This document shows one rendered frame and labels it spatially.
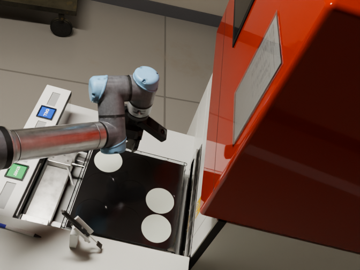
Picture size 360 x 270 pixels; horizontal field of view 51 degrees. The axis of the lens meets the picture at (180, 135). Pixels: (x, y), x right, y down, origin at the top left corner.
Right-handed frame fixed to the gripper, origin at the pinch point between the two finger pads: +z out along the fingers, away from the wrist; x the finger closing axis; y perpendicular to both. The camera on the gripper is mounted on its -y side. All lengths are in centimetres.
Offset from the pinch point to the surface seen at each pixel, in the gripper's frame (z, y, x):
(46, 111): 1.4, 33.3, -10.4
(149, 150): 15.8, -6.9, -13.1
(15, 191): 1.7, 33.4, 23.0
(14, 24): 98, 105, -178
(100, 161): 7.8, 10.8, 2.3
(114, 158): 7.8, 6.1, 0.0
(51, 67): 98, 65, -137
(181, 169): 7.7, -18.9, -0.7
